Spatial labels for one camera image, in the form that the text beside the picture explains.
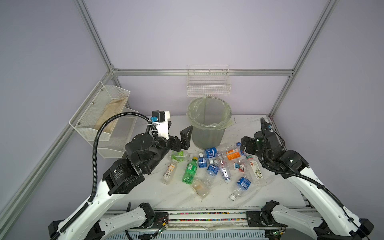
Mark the clear cup container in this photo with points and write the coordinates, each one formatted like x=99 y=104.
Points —
x=200 y=188

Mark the crushed bottle green label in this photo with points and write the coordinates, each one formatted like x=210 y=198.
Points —
x=181 y=156

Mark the clear bottle yellow label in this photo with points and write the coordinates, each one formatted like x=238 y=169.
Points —
x=169 y=174

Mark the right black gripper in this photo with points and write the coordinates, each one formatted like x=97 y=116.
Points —
x=248 y=141

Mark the red label crushed bottle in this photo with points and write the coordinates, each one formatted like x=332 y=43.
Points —
x=240 y=167

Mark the blue label bottle front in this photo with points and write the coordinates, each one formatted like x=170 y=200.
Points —
x=240 y=188

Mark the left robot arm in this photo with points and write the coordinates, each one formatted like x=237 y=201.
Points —
x=142 y=155

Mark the white wire wall basket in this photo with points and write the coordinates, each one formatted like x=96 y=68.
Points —
x=208 y=81

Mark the white mesh upper shelf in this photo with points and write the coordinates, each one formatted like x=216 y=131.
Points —
x=86 y=119

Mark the green soda bottle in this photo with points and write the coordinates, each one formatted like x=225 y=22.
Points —
x=190 y=171

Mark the clear crushed bottle purple print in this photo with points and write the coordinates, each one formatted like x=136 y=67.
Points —
x=224 y=168

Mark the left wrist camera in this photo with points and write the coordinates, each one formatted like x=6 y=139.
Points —
x=160 y=119

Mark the orange label bottle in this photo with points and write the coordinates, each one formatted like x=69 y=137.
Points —
x=235 y=154

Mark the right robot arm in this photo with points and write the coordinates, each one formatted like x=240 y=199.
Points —
x=336 y=222

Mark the beige cloth in shelf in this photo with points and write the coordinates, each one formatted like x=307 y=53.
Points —
x=114 y=107

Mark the mesh waste bin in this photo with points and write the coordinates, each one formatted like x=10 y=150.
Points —
x=205 y=139

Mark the white mesh lower shelf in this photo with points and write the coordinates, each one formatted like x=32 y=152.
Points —
x=115 y=136

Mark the white mesh shelf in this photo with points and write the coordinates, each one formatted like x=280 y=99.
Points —
x=86 y=119
x=115 y=136

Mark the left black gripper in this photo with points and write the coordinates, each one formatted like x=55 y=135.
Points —
x=177 y=146

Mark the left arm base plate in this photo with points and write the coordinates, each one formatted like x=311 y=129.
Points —
x=160 y=218

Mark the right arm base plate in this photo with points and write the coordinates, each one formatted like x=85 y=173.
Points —
x=254 y=219

